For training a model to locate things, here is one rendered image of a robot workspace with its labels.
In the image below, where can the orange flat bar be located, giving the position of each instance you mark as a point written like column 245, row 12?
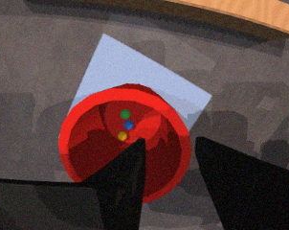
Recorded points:
column 266, row 18

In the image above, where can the yellow marble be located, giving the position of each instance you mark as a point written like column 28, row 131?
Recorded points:
column 121, row 135

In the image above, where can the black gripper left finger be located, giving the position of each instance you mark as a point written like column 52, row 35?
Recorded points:
column 110, row 199

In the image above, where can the red cup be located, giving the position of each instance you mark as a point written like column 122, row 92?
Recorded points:
column 88, row 139

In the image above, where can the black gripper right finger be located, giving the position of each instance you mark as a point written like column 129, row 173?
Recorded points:
column 248, row 193

